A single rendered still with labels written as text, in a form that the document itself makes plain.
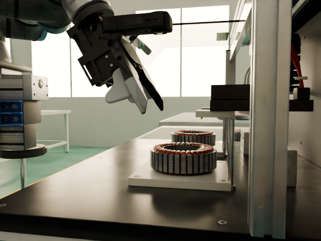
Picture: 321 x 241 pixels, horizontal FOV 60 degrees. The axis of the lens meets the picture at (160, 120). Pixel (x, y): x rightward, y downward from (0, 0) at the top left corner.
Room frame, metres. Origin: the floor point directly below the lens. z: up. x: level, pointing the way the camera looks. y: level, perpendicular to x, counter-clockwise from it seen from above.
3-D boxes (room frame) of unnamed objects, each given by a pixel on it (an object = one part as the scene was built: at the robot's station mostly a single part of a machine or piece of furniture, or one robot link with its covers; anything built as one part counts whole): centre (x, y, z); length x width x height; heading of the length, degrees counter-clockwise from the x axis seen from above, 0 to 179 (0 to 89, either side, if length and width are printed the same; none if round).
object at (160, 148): (0.47, -0.04, 0.80); 0.11 x 0.11 x 0.04
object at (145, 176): (0.47, -0.04, 0.78); 0.15 x 0.15 x 0.01; 79
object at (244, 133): (0.68, -0.23, 0.80); 0.08 x 0.05 x 0.06; 169
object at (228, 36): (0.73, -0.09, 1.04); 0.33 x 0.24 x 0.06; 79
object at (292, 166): (0.44, -0.18, 0.80); 0.08 x 0.05 x 0.06; 169
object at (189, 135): (0.70, -0.08, 0.80); 0.11 x 0.11 x 0.04
